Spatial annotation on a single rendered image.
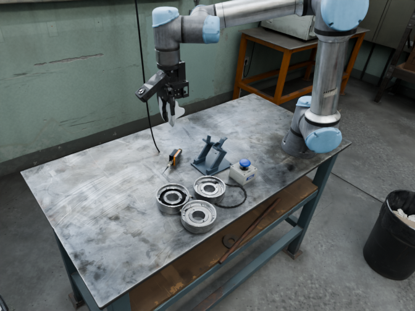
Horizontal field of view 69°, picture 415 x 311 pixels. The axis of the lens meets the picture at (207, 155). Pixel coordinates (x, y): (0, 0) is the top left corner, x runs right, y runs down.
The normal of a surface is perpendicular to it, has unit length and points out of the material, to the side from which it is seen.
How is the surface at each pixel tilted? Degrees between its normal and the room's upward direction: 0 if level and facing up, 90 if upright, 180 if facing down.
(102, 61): 90
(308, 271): 0
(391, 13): 90
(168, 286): 0
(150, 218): 0
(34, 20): 90
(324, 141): 97
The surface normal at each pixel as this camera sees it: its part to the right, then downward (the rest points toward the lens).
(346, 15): -0.01, 0.48
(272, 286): 0.08, -0.80
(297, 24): -0.76, 0.33
